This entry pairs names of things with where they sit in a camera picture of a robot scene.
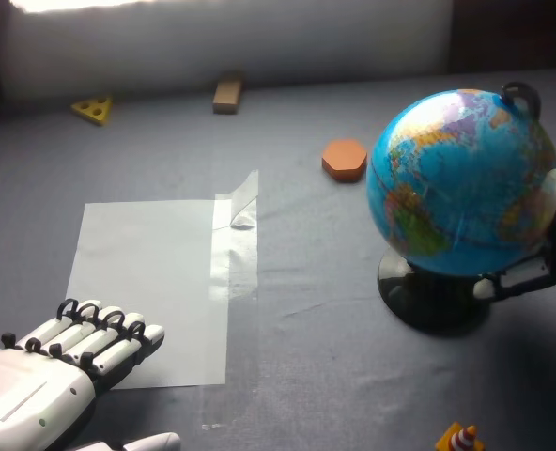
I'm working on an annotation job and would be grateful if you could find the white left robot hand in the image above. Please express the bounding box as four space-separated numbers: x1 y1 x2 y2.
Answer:
0 298 183 451

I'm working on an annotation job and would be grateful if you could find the blue globe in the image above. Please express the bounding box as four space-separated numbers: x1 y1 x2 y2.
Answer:
365 81 556 335

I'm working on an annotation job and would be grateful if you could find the white paper sheet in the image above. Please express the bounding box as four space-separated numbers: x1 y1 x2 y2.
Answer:
65 199 232 390

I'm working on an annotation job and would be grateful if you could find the orange hexagon block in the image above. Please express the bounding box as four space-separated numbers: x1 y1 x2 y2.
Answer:
321 138 368 184

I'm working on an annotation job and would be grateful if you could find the toy traffic cone on yellow base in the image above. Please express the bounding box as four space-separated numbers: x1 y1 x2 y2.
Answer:
435 421 486 451

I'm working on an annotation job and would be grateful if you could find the clear tape strip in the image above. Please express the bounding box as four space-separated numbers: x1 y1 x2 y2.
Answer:
201 168 260 432

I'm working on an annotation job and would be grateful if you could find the grey table cloth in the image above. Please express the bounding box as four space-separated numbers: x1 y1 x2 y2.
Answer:
0 65 556 451

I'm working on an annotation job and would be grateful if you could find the yellow triangle block with holes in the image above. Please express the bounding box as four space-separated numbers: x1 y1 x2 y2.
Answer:
69 95 114 127

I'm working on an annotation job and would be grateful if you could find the plain wooden rectangular block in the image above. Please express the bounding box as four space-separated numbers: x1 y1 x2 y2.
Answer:
211 70 245 115

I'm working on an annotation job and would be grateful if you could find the white backdrop board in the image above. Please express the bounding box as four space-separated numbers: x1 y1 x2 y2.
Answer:
0 0 454 98

